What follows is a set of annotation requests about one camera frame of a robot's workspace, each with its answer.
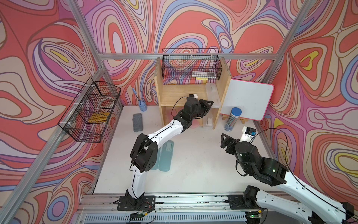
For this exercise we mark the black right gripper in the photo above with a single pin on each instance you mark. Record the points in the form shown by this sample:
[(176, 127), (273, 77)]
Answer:
[(228, 139)]

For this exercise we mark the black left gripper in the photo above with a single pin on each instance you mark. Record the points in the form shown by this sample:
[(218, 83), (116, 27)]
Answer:
[(204, 106)]

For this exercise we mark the clear pencil case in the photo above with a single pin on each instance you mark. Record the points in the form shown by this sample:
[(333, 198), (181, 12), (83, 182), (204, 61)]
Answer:
[(208, 121), (213, 95)]

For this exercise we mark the pink pencil case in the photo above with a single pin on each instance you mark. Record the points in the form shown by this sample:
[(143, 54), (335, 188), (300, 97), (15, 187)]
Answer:
[(196, 123), (169, 115)]

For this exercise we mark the teal pencil case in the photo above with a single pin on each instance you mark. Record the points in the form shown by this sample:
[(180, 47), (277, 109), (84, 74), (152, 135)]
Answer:
[(155, 167), (166, 155)]

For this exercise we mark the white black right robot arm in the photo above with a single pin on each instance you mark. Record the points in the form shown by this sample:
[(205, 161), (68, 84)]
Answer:
[(311, 207)]

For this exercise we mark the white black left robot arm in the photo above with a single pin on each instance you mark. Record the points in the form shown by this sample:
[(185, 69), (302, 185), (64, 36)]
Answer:
[(145, 151)]

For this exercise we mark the colored pencil tube blue lid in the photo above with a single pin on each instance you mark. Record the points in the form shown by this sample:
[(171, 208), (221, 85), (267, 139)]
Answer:
[(232, 119)]

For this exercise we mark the wooden two-tier shelf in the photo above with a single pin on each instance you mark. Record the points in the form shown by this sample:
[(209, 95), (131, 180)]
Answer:
[(170, 96)]

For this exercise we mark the wooden board easel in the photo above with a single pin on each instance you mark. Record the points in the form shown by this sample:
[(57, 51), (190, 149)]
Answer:
[(243, 120)]

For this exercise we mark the silver box in basket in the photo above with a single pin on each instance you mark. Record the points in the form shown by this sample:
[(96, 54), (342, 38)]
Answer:
[(204, 74)]

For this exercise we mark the blue pen cup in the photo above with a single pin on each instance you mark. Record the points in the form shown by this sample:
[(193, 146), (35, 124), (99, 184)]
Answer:
[(142, 103)]

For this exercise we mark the grey felt eraser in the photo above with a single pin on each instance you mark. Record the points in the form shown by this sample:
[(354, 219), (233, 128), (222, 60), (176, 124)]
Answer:
[(137, 121)]

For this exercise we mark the yellow item in side basket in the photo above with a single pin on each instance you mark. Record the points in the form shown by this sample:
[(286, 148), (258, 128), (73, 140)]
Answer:
[(98, 118)]

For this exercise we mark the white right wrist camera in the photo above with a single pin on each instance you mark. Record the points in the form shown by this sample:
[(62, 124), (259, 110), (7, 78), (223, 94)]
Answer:
[(248, 134)]

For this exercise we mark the black wire basket on shelf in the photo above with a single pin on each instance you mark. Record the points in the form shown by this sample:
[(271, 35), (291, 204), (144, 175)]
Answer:
[(178, 64)]

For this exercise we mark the white board pink frame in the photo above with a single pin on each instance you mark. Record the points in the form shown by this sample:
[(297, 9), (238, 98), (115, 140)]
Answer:
[(251, 97)]

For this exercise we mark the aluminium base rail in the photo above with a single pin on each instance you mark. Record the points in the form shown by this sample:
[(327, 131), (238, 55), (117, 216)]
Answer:
[(170, 208)]

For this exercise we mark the black wire basket on frame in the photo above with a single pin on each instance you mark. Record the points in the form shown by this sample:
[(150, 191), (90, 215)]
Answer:
[(94, 96)]

